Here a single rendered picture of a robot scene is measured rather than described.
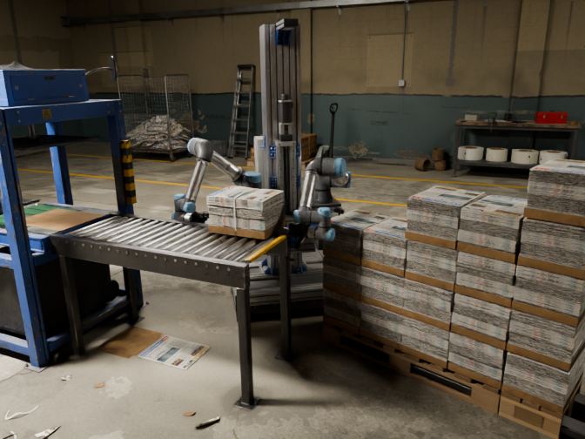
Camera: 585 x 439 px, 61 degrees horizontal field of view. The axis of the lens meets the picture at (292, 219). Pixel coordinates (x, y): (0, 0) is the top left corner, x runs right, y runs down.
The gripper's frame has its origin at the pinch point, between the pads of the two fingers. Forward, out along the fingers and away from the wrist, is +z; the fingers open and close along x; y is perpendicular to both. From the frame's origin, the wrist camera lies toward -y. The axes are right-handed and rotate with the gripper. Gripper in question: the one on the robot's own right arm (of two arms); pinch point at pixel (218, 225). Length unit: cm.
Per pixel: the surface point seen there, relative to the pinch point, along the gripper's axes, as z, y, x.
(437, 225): 138, 19, -9
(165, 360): -13, -77, -46
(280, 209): 46.8, 16.8, -4.8
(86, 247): -49, -2, -65
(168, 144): -464, -36, 555
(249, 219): 37.0, 14.7, -26.0
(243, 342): 53, -39, -65
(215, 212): 14.4, 16.3, -25.9
